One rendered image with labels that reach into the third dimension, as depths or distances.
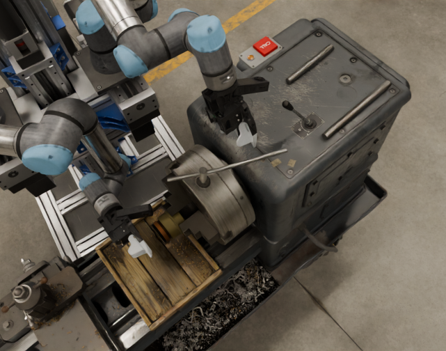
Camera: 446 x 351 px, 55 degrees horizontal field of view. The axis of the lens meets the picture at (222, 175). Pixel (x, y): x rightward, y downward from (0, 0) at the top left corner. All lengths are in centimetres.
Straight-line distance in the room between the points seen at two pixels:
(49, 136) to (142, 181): 130
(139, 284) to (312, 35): 103
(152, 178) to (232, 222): 123
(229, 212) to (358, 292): 133
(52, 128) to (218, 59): 51
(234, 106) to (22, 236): 201
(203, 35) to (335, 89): 60
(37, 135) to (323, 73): 87
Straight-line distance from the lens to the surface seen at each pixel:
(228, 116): 103
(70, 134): 124
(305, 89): 140
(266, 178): 123
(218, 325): 179
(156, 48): 100
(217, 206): 125
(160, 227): 134
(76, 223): 248
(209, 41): 93
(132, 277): 157
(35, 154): 121
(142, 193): 243
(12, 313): 168
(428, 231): 267
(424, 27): 352
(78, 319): 150
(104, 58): 160
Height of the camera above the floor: 235
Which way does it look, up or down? 63 degrees down
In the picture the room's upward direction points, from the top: 9 degrees counter-clockwise
